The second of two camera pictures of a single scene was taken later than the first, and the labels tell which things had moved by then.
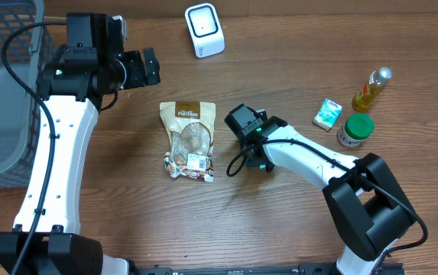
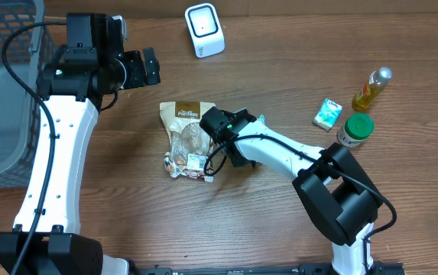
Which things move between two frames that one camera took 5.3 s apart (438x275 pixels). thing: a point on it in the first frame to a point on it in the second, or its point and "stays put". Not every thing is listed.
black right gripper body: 236,124 to 239,157
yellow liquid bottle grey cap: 368,92 stays put
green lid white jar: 356,128 stays put
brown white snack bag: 191,126 stays put
